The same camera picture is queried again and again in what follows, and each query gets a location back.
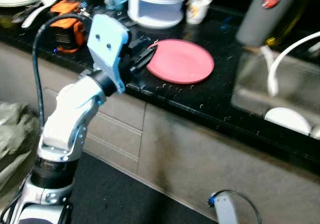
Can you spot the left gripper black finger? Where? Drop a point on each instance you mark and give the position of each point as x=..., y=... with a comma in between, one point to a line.
x=150, y=47
x=144, y=62

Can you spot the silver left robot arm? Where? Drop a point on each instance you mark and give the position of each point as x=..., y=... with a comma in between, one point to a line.
x=65, y=119

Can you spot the grey kitchen cabinet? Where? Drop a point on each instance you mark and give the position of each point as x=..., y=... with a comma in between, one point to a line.
x=210, y=154

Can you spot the pink round plate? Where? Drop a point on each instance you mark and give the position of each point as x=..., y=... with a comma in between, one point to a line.
x=182, y=62

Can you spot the white round stacked container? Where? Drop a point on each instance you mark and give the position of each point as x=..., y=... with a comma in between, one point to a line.
x=157, y=7

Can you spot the printed white paper cup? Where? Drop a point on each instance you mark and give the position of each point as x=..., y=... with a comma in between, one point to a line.
x=197, y=9

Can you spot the orange and black tool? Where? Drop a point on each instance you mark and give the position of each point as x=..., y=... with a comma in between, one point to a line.
x=67, y=24

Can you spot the white spoon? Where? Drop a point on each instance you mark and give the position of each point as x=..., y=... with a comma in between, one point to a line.
x=34, y=15

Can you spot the grey tumbler with red button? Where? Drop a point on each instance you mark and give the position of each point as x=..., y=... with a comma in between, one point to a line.
x=265, y=19

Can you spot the stainless steel sink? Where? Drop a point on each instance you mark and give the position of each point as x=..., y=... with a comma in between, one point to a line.
x=295, y=89

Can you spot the black floor mat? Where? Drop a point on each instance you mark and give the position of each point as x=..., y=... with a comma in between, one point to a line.
x=115, y=194

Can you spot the olive oil glass bottle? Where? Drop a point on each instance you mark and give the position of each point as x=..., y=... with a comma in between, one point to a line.
x=292, y=19

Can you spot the light blue left wrist camera mount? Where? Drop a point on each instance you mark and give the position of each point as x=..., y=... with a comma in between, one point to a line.
x=106, y=39

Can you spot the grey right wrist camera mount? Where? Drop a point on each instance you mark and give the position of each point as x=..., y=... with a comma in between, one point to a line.
x=225, y=209

